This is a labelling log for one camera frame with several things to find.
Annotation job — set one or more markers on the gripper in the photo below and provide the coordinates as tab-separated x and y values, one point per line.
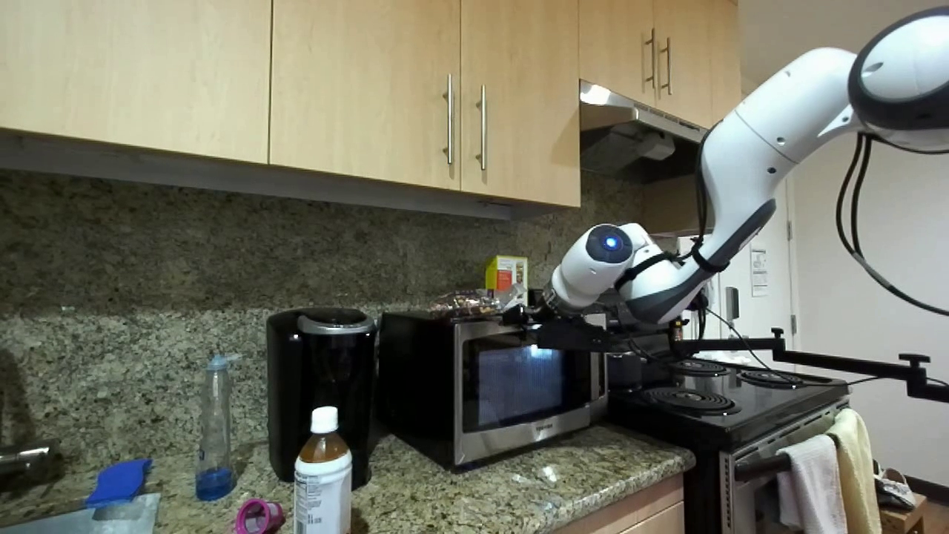
531	313

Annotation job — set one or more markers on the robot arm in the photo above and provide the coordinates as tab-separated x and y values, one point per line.
771	141

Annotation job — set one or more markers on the microwave door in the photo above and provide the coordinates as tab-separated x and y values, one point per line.
519	386

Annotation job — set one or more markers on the microwave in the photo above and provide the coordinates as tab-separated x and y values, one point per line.
422	386

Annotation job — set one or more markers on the white room door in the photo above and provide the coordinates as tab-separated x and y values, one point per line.
771	311

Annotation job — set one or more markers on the oven door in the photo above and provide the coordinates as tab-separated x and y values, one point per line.
749	504

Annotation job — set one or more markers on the wide cabinet door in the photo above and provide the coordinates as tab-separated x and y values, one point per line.
133	67

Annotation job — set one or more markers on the green and orange box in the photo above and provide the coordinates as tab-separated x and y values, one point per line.
507	273

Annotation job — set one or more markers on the clear bag of snacks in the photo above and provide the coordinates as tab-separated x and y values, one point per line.
463	302

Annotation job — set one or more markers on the burner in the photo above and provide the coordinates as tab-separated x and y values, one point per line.
691	401
771	378
699	367

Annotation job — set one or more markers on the range hood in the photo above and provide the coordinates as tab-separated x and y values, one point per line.
630	137

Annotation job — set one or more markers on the black stove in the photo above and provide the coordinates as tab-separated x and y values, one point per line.
704	460

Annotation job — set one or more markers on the paper notice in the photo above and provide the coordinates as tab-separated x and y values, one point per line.
758	272

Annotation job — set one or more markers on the black coffee maker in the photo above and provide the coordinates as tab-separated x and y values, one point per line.
315	400

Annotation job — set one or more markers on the brown drink bottle white cap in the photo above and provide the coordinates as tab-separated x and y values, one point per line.
323	482

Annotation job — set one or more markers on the wooden cabinet over hood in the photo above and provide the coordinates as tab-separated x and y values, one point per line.
615	44

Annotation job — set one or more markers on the white towel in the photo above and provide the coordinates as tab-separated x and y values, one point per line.
812	486

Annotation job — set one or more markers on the clear water bottle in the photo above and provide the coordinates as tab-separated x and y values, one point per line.
216	430

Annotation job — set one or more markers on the pink coffee pod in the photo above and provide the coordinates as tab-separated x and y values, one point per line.
259	517

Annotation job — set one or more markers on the yellow towel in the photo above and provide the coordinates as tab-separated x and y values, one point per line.
860	475

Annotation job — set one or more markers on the pair of shoes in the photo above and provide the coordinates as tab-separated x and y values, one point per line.
893	489

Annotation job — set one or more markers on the wooden box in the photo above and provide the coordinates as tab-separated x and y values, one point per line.
904	519

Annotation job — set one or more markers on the blue sponge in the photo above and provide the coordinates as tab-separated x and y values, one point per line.
118	480

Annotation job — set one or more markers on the sink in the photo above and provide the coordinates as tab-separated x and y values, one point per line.
81	519

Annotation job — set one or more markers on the tap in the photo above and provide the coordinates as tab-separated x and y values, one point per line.
26	458

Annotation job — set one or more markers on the wooden wall cabinet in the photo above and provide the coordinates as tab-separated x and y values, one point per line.
296	81

